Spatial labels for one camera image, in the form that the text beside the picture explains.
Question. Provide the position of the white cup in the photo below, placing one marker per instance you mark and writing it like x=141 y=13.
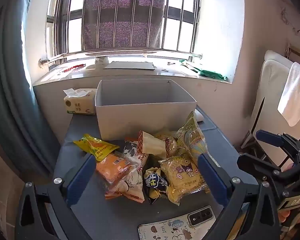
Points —
x=101 y=61

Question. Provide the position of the round pastry packet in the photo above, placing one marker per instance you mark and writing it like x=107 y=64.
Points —
x=171 y=145

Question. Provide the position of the beige red-edged bread packet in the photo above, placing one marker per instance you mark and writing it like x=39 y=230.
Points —
x=152 y=145

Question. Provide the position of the blue curtain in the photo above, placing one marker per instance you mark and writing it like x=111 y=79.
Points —
x=7 y=92

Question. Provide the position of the orange snack packet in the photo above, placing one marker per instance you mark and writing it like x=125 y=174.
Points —
x=112 y=167

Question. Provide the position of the green cloth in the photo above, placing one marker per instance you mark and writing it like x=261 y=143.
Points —
x=210 y=73

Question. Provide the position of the beige tissue pack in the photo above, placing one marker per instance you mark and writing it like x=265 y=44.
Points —
x=77 y=105

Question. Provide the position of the person's right hand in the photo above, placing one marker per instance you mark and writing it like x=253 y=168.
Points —
x=284 y=215

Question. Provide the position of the striped hanging towel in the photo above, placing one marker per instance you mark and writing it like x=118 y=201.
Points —
x=125 y=22

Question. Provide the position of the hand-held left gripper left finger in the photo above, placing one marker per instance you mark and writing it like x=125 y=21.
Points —
x=80 y=180

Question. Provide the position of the steel window grille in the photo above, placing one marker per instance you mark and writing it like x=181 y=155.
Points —
x=98 y=17

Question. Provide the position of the white towel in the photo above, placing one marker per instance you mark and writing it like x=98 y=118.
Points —
x=295 y=97

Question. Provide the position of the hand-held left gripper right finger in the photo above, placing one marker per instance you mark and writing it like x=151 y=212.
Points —
x=212 y=180

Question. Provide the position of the black yellow chip bag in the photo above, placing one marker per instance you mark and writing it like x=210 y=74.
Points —
x=155 y=181

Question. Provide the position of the pastel cartoon snack bag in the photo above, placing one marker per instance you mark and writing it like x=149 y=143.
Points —
x=190 y=135

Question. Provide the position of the yellow green snack packet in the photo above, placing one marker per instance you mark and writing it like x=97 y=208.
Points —
x=95 y=146

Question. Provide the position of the grey flat board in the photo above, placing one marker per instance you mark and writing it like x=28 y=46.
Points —
x=128 y=65

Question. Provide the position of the white cardboard box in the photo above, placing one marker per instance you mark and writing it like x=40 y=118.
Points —
x=130 y=120

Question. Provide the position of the yellow cartoon noodle packet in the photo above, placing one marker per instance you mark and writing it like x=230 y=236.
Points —
x=180 y=177

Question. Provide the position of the white cow print snack bag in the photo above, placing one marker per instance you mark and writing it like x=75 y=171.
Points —
x=135 y=183

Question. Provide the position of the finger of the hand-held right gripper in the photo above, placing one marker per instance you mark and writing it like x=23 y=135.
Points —
x=255 y=163
x=268 y=138

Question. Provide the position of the white illustrated mat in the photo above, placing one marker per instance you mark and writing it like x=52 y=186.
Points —
x=165 y=231

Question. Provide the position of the white folding chair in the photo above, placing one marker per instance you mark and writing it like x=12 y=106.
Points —
x=270 y=92

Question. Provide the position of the steel window railing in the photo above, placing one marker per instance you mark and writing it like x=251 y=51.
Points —
x=120 y=52

